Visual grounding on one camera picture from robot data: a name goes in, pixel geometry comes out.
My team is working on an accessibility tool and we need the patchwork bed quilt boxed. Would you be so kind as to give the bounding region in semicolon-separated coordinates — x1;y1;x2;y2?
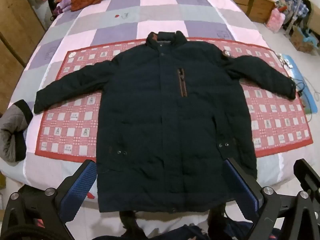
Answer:
0;0;314;203

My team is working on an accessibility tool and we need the grey quilted garment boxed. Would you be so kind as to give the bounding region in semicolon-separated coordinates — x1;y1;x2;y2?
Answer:
0;99;34;166

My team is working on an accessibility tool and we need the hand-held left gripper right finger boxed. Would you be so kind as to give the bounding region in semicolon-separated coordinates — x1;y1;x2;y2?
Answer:
223;158;320;240

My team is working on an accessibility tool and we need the red checkered blanket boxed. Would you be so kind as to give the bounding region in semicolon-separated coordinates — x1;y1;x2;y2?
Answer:
34;37;314;158

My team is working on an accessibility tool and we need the dark navy padded jacket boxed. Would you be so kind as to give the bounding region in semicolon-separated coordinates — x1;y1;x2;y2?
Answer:
34;31;298;213

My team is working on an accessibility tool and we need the pink bag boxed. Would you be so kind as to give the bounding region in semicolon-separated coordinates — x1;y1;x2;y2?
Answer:
265;8;286;33

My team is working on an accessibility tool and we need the wooden bedside cabinet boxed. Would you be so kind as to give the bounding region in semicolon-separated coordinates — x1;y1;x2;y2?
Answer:
226;0;255;15
249;0;277;24

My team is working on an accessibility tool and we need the plaid clothing pile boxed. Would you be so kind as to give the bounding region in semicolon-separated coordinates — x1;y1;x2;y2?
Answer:
282;0;311;29

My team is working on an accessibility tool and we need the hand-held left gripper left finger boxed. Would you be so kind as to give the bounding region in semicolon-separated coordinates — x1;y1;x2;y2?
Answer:
0;159;97;240

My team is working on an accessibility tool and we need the large cardboard box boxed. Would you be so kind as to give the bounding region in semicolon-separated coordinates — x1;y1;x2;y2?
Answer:
307;2;320;36

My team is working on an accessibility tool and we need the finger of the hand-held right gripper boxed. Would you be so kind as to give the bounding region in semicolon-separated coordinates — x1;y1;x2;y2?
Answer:
293;158;320;198

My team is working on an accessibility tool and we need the wooden wardrobe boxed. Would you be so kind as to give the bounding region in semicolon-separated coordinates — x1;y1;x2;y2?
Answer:
0;0;47;90

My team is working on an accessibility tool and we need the dark cloth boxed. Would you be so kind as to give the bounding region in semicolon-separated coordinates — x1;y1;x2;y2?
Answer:
47;0;63;21

